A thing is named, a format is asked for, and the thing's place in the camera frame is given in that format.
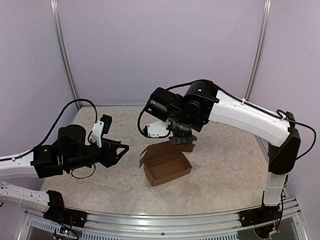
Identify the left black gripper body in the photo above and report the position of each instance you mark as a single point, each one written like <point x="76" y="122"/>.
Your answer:
<point x="106" y="160"/>

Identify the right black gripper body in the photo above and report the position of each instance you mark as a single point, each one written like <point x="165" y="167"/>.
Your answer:
<point x="186" y="138"/>

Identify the brown cardboard box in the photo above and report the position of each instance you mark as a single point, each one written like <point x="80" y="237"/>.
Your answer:
<point x="163" y="162"/>

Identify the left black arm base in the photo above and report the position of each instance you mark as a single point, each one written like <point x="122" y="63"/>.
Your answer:
<point x="57" y="212"/>

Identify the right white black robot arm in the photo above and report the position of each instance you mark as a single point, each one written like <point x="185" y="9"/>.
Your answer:
<point x="179" y="115"/>

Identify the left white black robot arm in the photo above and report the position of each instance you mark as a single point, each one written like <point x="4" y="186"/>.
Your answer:
<point x="68" y="153"/>

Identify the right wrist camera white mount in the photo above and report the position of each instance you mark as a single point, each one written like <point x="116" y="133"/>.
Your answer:
<point x="158" y="129"/>

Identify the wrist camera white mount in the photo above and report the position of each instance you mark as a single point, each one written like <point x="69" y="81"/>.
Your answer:
<point x="158" y="129"/>
<point x="100" y="128"/>

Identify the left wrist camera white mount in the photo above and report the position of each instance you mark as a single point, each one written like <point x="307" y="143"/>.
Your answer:
<point x="100" y="128"/>

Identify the front aluminium rail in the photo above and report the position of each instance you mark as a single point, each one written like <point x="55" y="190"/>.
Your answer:
<point x="111" y="226"/>

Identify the left aluminium frame post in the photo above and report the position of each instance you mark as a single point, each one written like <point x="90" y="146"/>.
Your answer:
<point x="55" y="11"/>

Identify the aluminium frame post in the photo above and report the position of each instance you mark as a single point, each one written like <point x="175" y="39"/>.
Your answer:
<point x="55" y="11"/>
<point x="259" y="48"/>

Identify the right aluminium frame post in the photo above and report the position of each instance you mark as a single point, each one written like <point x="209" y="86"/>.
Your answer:
<point x="259" y="48"/>

